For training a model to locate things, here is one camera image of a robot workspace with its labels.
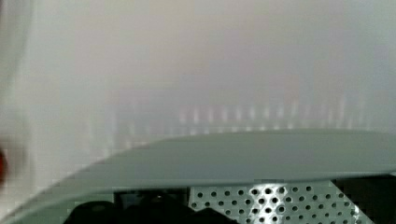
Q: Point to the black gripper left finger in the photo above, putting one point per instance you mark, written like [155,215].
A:
[158,209]

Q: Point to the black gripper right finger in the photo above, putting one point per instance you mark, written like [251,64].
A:
[374,195]

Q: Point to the green plastic strainer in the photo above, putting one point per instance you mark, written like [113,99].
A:
[225,159]

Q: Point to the red toy strawberry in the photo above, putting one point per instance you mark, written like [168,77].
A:
[3,168]

